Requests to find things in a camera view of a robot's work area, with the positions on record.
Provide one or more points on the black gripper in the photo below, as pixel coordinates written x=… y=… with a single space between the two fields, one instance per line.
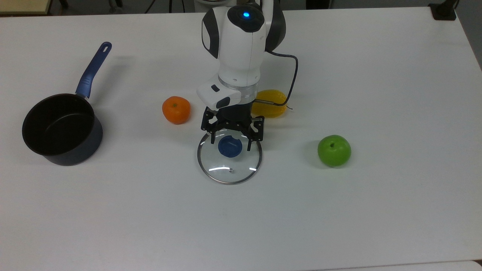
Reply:
x=234 y=118

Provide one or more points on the glass lid blue knob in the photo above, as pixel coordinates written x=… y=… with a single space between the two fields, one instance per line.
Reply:
x=230 y=147

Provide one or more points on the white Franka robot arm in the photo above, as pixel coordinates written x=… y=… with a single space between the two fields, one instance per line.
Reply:
x=237 y=49

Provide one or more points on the orange mandarin fruit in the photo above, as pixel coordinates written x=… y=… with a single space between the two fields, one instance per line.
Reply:
x=176 y=110

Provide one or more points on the green apple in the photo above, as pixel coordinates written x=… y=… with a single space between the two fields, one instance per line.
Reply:
x=334 y=151

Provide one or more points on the black table clamp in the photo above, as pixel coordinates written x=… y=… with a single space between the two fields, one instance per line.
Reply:
x=443 y=12

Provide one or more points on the light wooden side table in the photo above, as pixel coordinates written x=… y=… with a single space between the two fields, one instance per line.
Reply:
x=22 y=5

